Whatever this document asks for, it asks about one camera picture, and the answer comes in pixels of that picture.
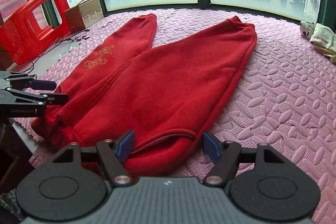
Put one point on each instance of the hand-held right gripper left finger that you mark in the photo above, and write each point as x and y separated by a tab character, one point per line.
126	145

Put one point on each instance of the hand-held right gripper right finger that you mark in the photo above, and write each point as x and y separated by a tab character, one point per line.
211	146

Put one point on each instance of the red pants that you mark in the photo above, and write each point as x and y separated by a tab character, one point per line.
162	87

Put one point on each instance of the pink foam mat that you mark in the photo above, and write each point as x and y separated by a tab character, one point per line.
275	95

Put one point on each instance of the cardboard box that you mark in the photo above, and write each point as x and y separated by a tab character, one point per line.
86	12

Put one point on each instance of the dark patterned cloth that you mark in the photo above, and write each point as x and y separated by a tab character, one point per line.
8	203

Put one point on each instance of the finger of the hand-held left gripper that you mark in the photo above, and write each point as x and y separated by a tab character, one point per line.
57	99
44	85

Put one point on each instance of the beige spotted garment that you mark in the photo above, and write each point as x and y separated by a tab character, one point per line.
307	28

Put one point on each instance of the red plastic stool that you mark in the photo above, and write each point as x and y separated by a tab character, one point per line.
15	37

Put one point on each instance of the yellow floral garment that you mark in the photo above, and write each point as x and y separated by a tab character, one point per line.
325	40

